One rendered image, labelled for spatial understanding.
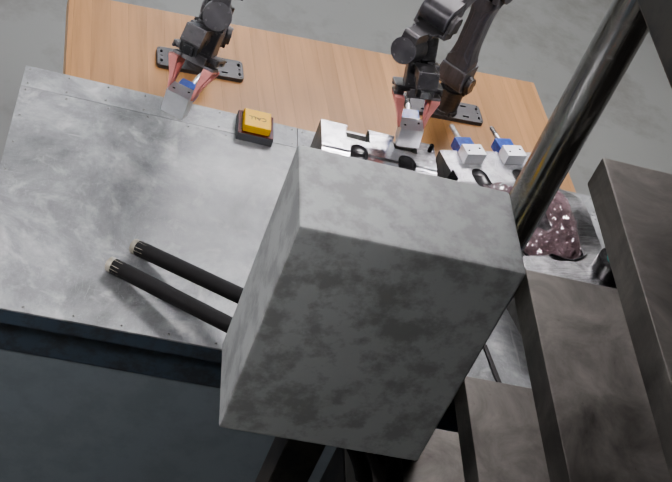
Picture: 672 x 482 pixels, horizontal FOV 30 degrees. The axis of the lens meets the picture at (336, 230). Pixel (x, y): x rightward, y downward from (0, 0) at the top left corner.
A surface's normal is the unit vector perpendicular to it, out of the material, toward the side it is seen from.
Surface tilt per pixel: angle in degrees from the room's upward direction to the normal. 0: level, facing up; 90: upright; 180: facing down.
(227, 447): 90
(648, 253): 0
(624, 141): 0
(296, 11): 0
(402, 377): 90
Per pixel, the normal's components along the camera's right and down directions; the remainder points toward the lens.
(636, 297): -0.95, -0.20
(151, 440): 0.04, 0.67
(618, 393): 0.30, -0.71
